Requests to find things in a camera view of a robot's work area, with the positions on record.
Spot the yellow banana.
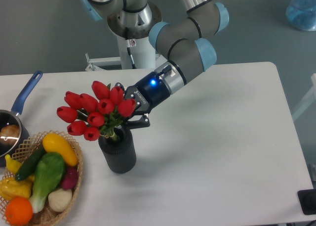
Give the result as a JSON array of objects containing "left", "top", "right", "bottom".
[{"left": 5, "top": 154, "right": 35, "bottom": 183}]

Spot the red tulip bouquet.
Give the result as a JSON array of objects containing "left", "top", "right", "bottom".
[{"left": 56, "top": 81, "right": 136, "bottom": 143}]

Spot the blue handled saucepan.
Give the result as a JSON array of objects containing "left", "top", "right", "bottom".
[{"left": 0, "top": 71, "right": 43, "bottom": 167}]

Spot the yellow bell pepper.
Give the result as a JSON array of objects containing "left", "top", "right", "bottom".
[{"left": 0, "top": 177, "right": 32, "bottom": 201}]

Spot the brown bread roll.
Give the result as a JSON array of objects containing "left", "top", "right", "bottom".
[{"left": 0, "top": 125, "right": 20, "bottom": 146}]

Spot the white frame at right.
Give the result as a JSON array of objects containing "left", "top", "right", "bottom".
[{"left": 291, "top": 73, "right": 316, "bottom": 122}]

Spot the dark green cucumber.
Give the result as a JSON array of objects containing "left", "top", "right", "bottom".
[{"left": 15, "top": 144, "right": 46, "bottom": 181}]

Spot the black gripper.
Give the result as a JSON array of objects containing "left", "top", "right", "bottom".
[{"left": 115, "top": 71, "right": 170, "bottom": 130}]

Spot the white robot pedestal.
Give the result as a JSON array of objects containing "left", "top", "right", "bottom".
[{"left": 84, "top": 0, "right": 171, "bottom": 72}]

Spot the green bok choy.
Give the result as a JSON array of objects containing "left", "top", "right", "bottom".
[{"left": 29, "top": 152, "right": 65, "bottom": 214}]

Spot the blue translucent bag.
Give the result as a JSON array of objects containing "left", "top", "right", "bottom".
[{"left": 285, "top": 0, "right": 316, "bottom": 31}]

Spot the orange fruit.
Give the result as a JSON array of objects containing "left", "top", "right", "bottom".
[{"left": 5, "top": 197, "right": 33, "bottom": 226}]

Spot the white garlic bulb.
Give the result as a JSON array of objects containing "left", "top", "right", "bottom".
[{"left": 48, "top": 188, "right": 72, "bottom": 212}]

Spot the purple red vegetable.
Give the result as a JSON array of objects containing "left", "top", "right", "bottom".
[{"left": 60, "top": 167, "right": 79, "bottom": 190}]

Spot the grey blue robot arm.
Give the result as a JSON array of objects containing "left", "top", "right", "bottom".
[{"left": 81, "top": 0, "right": 229, "bottom": 129}]

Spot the black device at edge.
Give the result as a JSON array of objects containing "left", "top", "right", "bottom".
[{"left": 297, "top": 189, "right": 316, "bottom": 215}]

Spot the dark grey ribbed vase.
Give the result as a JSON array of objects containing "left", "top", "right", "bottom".
[{"left": 98, "top": 126, "right": 136, "bottom": 174}]

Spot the yellow squash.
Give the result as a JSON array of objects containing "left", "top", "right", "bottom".
[{"left": 42, "top": 133, "right": 79, "bottom": 167}]

